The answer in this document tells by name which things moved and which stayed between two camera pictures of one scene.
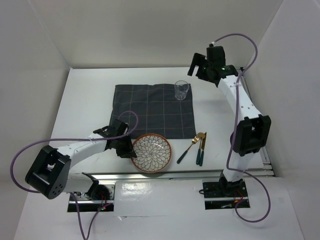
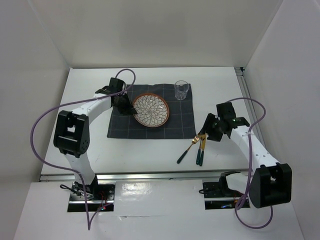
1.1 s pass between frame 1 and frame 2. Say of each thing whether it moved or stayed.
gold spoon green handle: stayed
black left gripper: moved
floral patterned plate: moved
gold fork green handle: stayed
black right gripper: moved
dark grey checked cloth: stayed
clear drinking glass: stayed
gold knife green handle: stayed
